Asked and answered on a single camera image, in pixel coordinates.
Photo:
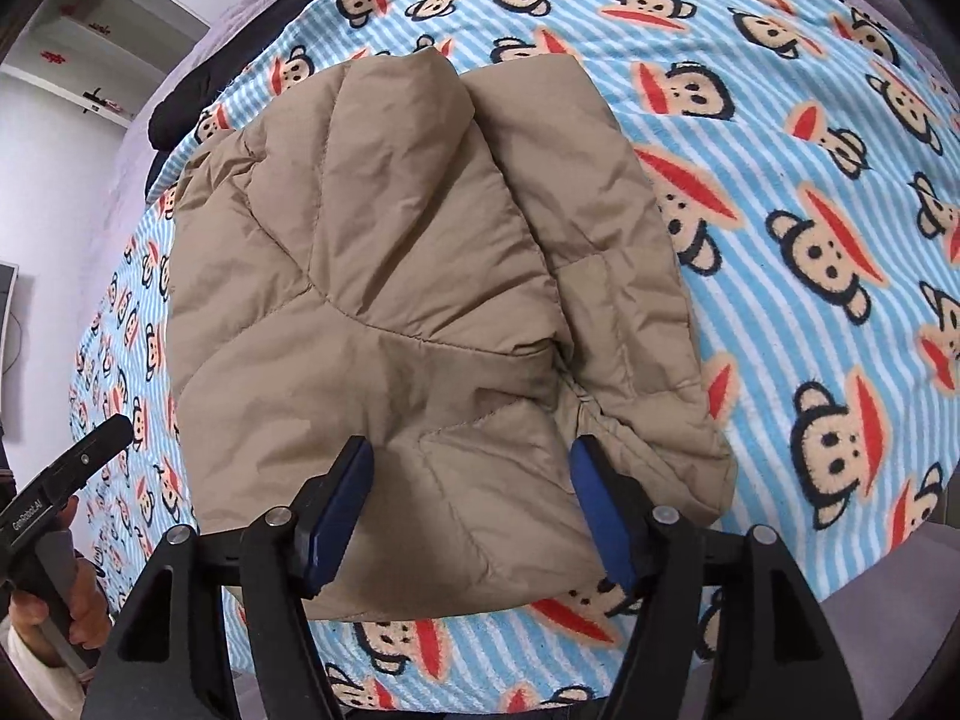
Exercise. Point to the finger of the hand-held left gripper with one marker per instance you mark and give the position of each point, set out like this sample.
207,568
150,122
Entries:
101,442

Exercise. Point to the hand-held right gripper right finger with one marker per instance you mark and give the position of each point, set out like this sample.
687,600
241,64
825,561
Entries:
604,525

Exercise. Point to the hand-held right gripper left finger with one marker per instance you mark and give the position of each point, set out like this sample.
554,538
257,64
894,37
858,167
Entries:
341,517

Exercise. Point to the khaki puffer jacket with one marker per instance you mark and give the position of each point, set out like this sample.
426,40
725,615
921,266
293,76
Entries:
420,277

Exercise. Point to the person's left forearm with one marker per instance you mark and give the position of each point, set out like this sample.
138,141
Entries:
37,679

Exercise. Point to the person's left hand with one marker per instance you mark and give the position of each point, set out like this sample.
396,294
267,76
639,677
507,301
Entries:
86,607

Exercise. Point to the black garment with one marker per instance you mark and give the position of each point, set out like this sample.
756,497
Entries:
225,75

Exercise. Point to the blue striped monkey-print blanket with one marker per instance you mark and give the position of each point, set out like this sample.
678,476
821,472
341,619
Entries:
787,165

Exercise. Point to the wall-mounted television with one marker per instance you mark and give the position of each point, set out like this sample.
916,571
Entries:
6,315

